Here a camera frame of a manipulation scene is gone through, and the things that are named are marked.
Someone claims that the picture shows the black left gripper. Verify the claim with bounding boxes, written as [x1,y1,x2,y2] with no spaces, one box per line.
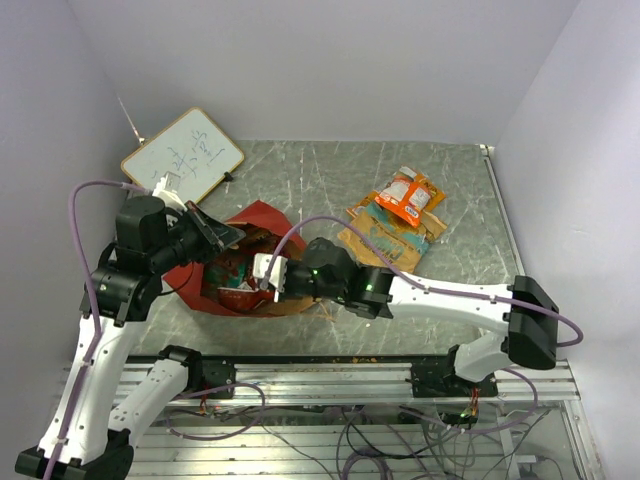
[149,200,245,273]

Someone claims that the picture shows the red paper bag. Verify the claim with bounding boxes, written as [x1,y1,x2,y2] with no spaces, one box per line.
[164,201,314,318]

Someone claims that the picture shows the yellow chip bag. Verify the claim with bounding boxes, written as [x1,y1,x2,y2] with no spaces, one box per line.
[351,203,447,273]

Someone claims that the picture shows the orange cracker snack pack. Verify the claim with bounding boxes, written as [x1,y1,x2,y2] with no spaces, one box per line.
[375,167,431,228]

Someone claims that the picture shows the orange chip bag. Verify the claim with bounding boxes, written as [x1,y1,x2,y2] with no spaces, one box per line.
[347,166,446,227]

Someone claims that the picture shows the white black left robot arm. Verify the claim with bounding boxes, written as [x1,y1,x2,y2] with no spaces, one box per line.
[15,193,245,479]

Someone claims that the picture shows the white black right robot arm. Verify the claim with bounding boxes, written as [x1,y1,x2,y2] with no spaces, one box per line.
[269,238,559,396]

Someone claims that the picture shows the teal candy snack pack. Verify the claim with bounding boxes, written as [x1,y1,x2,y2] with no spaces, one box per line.
[203,253,248,289]

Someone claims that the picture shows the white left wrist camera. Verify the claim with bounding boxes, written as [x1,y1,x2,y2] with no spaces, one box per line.
[151,172,186,212]

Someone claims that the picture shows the small whiteboard yellow frame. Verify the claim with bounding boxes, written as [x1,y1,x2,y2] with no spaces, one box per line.
[121,107,245,203]

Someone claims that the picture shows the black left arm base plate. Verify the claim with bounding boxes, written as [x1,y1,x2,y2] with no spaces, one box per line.
[144,354,237,400]

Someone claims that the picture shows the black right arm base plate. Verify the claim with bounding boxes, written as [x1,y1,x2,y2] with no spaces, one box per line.
[405,355,498,399]

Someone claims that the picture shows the aluminium rail frame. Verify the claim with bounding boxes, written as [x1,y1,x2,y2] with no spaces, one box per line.
[113,355,604,479]

